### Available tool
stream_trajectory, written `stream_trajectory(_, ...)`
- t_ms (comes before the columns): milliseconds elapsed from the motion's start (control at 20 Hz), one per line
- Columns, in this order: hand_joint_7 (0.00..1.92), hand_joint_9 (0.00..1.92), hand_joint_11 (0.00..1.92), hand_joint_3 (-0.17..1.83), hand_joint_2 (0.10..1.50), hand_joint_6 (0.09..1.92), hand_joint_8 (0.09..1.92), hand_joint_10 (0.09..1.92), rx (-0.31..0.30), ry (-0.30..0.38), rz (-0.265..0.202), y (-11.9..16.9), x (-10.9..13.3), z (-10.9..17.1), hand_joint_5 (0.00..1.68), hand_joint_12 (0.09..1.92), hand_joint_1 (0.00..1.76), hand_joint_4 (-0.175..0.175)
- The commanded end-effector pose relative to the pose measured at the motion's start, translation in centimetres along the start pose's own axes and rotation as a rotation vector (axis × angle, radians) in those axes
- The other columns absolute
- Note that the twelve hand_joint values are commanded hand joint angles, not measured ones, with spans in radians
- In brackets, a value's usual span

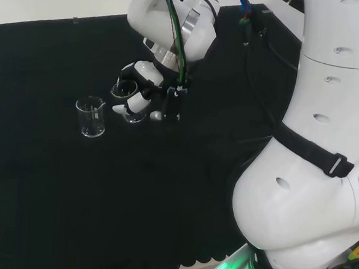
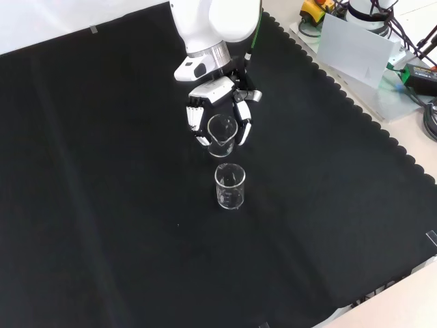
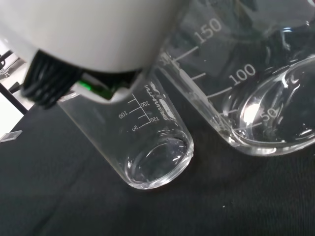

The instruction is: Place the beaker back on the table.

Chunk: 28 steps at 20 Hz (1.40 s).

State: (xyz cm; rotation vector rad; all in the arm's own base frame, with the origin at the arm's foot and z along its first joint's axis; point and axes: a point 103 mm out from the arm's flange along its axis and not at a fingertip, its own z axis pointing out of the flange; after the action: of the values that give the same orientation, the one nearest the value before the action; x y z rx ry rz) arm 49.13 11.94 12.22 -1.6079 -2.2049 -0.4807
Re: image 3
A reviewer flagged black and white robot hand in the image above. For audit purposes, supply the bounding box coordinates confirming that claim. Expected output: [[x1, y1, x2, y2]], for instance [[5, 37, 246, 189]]
[[0, 0, 195, 109]]

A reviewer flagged black bench cloth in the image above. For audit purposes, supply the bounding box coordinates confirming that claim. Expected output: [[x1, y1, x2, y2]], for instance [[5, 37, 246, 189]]
[[0, 62, 315, 236]]

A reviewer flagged small clear cloth clip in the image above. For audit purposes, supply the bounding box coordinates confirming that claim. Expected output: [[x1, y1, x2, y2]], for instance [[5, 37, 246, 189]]
[[0, 130, 22, 144]]

